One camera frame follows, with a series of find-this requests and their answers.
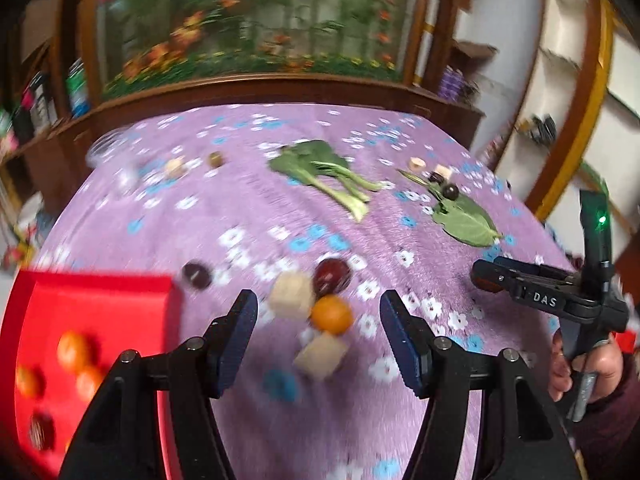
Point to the gold arched frame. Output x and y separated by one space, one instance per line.
582 110

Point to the green bok choy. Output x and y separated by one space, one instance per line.
320 172

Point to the dark red plum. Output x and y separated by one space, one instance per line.
331 276

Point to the green leaf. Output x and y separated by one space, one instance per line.
465 220

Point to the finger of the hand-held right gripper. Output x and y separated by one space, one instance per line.
540 270
492 280

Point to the wooden display cabinet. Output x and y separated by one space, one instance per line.
300 92

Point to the red tray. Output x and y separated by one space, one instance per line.
100 310

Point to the clear glass jar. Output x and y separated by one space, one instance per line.
107 152

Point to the green olive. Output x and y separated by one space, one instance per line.
215 159

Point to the orange mandarin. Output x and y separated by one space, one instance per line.
331 315
89 382
72 352
27 381

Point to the green and blue bottle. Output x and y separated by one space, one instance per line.
77 87

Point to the purple floral tablecloth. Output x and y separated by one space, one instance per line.
250 220

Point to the artificial flower arrangement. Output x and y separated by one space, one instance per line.
250 20

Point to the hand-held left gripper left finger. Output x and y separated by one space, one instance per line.
240 340

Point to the wedge pale sugarcane chunk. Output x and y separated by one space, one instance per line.
320 355

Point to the person's right hand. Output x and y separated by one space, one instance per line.
560 365

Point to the dark wrinkled date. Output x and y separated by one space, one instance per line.
196 275
41 430

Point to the purple bottle cluster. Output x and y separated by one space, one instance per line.
452 85

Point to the person's right forearm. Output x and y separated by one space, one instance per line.
610 435

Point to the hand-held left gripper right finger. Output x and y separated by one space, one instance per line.
400 340

